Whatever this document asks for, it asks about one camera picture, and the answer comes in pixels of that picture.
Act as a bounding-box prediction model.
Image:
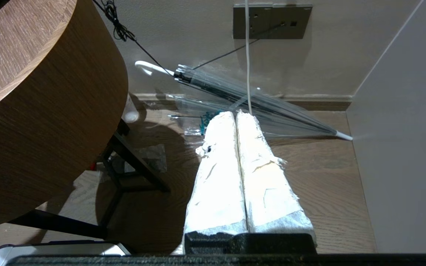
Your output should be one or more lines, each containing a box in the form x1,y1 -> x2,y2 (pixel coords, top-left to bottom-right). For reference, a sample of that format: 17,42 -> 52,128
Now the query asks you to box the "wall socket panel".
233,4 -> 313,40

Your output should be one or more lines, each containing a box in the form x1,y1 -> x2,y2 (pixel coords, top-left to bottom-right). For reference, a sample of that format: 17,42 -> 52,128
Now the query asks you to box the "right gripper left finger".
182,111 -> 249,255

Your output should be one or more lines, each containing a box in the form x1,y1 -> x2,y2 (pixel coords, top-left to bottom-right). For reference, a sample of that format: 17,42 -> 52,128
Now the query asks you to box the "round wooden table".
0,0 -> 129,232

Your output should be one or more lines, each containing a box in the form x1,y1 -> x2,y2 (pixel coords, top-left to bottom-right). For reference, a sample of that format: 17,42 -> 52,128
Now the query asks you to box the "white cable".
244,0 -> 253,115

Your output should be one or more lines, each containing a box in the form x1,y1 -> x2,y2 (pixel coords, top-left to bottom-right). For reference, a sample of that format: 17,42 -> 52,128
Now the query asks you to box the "black cable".
93,0 -> 285,76

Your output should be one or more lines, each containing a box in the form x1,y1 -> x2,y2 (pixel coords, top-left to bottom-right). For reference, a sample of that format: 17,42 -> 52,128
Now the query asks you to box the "transparent umbrella with white handle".
135,61 -> 353,141

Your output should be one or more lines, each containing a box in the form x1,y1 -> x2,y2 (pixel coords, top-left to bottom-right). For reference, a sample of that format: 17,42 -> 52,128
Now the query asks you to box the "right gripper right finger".
236,110 -> 317,247

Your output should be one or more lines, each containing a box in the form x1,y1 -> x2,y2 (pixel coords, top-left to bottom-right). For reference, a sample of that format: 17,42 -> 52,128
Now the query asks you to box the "black metal table frame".
10,119 -> 171,239

